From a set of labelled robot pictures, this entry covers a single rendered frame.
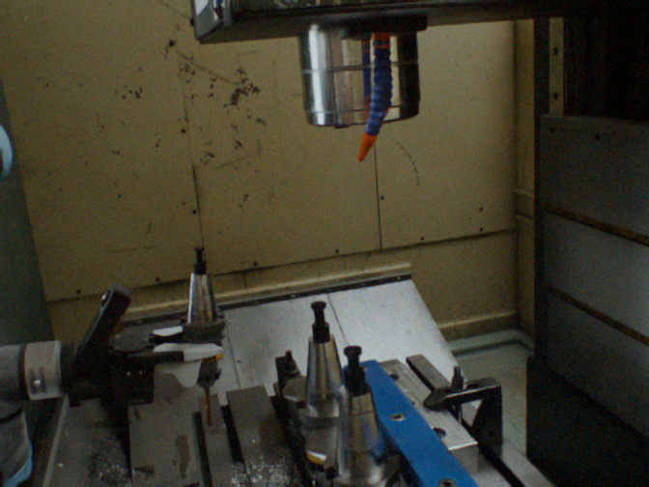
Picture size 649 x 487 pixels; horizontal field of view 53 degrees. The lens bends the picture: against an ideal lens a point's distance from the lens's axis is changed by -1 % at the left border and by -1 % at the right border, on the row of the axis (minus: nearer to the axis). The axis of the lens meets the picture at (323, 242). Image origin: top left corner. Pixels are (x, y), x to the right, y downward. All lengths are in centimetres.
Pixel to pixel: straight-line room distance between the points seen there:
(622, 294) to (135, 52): 133
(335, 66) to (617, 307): 65
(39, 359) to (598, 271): 90
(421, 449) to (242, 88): 145
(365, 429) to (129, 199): 145
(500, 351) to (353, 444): 174
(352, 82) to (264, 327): 121
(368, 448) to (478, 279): 172
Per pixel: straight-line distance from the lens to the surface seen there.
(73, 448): 184
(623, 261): 118
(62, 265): 197
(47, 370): 94
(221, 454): 123
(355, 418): 54
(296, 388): 72
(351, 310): 201
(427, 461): 57
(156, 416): 178
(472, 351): 223
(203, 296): 91
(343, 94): 85
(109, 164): 190
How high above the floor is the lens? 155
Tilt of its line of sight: 15 degrees down
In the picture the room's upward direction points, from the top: 5 degrees counter-clockwise
